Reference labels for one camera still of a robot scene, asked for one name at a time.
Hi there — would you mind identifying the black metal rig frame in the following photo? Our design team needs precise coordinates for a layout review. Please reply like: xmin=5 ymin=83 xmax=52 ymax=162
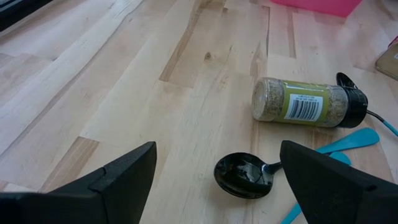
xmin=0 ymin=0 xmax=55 ymax=32

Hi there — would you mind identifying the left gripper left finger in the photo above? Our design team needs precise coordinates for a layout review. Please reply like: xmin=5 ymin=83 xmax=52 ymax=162
xmin=0 ymin=141 xmax=157 ymax=224

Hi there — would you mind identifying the pink plastic tray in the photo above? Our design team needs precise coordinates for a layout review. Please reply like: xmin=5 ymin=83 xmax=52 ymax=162
xmin=269 ymin=0 xmax=364 ymax=18

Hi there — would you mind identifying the green label herb jar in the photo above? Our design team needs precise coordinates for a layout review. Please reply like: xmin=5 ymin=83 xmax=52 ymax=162
xmin=251 ymin=77 xmax=369 ymax=129

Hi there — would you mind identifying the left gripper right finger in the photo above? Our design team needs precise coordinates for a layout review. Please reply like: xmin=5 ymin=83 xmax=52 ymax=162
xmin=279 ymin=139 xmax=398 ymax=224

